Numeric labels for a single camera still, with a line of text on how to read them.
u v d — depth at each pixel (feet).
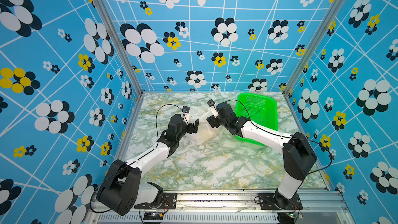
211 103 2.47
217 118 2.53
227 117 2.17
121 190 1.35
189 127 2.52
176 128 2.12
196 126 2.55
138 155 1.66
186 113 2.38
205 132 2.98
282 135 1.64
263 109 3.55
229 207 2.37
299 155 1.51
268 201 2.38
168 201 2.37
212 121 2.58
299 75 3.51
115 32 2.84
